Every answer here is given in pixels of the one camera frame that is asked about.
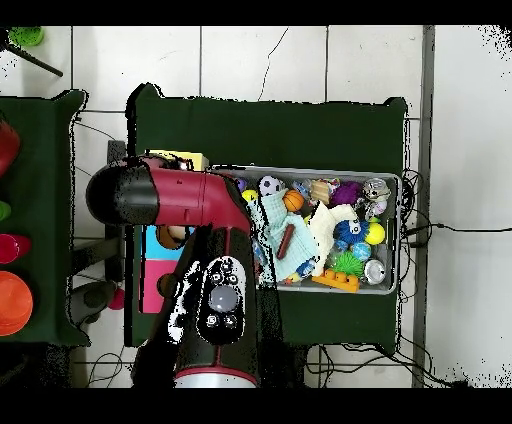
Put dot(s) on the pink cup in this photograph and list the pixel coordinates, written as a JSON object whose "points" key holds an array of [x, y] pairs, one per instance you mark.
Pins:
{"points": [[10, 248]]}

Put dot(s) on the small green ball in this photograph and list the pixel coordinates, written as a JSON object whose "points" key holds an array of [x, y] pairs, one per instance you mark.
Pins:
{"points": [[3, 210]]}

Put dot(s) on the green round object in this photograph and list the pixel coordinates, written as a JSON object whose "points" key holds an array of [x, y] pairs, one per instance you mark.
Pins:
{"points": [[26, 36]]}

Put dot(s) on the orange round disc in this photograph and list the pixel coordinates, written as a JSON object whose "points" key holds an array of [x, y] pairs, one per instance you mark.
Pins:
{"points": [[14, 304]]}

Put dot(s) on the black rod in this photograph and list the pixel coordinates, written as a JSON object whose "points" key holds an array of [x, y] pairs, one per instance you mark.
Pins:
{"points": [[36, 62]]}

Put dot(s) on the black and white soccer ball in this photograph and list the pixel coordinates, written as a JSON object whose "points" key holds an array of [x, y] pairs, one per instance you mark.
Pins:
{"points": [[270, 186]]}

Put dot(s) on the silver mesh bin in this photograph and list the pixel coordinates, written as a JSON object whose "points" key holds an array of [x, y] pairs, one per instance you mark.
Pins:
{"points": [[344, 171]]}

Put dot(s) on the black metal stand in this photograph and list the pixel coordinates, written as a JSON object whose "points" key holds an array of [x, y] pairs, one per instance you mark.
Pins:
{"points": [[116, 150]]}

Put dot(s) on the wooden box with three holes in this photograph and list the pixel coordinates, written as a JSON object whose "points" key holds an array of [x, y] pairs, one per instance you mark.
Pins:
{"points": [[154, 250]]}

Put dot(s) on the cream cloth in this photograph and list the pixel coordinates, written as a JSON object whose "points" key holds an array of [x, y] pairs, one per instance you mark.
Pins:
{"points": [[326, 228]]}

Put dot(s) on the grey rounded device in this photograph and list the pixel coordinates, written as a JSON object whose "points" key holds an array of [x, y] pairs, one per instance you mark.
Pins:
{"points": [[92, 300]]}

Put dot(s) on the dark green table cloth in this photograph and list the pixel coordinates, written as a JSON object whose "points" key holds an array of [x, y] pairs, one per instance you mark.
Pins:
{"points": [[260, 136], [44, 160]]}

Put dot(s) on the red rounded container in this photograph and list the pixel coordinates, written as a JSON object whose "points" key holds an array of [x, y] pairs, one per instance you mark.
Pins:
{"points": [[8, 148]]}

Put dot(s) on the long orange toy brick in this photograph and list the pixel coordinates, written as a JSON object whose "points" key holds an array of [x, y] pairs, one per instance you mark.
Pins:
{"points": [[336, 282]]}

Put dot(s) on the small orange basketball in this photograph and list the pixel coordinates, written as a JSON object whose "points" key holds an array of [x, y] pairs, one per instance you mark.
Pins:
{"points": [[294, 201]]}

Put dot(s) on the yellow ball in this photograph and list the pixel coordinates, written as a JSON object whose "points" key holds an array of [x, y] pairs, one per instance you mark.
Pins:
{"points": [[250, 196]]}

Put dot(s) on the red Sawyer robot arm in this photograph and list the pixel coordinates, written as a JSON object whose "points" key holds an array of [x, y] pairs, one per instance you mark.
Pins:
{"points": [[180, 192]]}

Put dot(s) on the mint green cloth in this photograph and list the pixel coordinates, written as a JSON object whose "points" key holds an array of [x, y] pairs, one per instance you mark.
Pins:
{"points": [[272, 208]]}

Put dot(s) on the brown toy sausage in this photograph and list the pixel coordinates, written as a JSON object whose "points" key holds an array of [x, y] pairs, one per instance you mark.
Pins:
{"points": [[285, 242]]}

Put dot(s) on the purple spiky ball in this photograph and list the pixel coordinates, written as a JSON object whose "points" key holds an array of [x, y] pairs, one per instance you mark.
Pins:
{"points": [[348, 192]]}

